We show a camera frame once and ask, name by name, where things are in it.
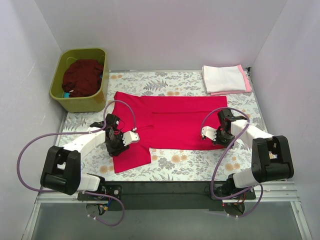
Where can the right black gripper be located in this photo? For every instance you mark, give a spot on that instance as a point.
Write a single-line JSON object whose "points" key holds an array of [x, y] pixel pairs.
{"points": [[222, 137]]}

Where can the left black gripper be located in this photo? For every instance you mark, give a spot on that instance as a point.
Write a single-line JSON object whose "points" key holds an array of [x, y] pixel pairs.
{"points": [[116, 146]]}

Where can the bright red t shirt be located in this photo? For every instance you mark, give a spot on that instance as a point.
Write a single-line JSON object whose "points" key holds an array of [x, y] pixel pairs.
{"points": [[164, 122]]}

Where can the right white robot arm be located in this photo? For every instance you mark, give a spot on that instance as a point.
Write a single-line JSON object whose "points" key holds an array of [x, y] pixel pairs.
{"points": [[271, 158]]}

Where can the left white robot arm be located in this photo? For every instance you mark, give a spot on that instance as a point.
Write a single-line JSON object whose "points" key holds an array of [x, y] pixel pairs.
{"points": [[62, 168]]}

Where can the floral patterned table mat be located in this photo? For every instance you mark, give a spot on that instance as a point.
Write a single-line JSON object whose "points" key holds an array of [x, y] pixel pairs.
{"points": [[166, 164]]}

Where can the olive green plastic bin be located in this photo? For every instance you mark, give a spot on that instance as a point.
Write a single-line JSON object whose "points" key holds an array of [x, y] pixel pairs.
{"points": [[94, 103]]}

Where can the folded pink t shirt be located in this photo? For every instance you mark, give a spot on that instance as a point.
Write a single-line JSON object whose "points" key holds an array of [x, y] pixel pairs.
{"points": [[229, 80]]}

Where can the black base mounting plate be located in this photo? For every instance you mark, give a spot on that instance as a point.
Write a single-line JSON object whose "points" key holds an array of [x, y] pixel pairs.
{"points": [[163, 195]]}

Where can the folded white t shirt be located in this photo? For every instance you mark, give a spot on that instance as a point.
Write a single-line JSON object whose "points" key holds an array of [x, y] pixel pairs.
{"points": [[207, 73]]}

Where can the dark maroon t shirt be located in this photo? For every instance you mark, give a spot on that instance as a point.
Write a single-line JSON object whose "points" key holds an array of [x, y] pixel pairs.
{"points": [[83, 78]]}

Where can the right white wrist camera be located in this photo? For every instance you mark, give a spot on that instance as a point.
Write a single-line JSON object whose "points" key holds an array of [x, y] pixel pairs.
{"points": [[208, 132]]}

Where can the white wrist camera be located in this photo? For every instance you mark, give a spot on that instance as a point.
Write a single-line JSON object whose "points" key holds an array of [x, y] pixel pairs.
{"points": [[208, 132], [130, 137]]}

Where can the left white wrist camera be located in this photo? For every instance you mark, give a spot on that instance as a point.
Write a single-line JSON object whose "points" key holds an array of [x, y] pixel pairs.
{"points": [[130, 137]]}

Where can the aluminium frame rail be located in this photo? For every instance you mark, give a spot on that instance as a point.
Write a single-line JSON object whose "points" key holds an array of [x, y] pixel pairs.
{"points": [[276, 191]]}

